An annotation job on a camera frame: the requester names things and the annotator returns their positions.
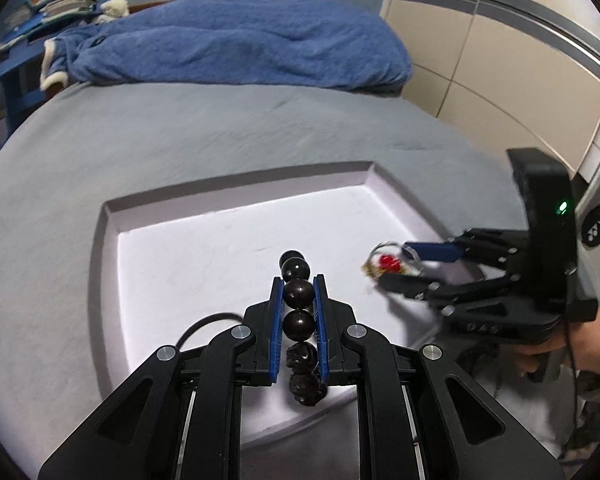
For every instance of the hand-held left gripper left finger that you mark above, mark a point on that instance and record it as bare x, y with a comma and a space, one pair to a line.
276, 330

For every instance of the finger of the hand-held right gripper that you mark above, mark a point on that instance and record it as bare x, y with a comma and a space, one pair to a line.
432, 251
410, 285

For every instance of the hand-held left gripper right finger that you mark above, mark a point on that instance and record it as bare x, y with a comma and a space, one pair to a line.
321, 330

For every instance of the grey cardboard box tray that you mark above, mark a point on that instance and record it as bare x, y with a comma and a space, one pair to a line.
180, 260

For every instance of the person's right hand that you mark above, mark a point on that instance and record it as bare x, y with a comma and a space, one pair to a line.
595, 340

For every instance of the beige wardrobe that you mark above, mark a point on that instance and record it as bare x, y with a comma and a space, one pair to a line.
480, 60

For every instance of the blue fleece blanket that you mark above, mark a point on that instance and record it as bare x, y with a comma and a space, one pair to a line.
230, 45

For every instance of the white plush toy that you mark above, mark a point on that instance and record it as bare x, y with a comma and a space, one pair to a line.
112, 8

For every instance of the blue shelf desk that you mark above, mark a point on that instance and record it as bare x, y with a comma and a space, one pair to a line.
10, 67

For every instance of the stack of papers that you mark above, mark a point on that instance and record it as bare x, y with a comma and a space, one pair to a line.
17, 17
67, 4

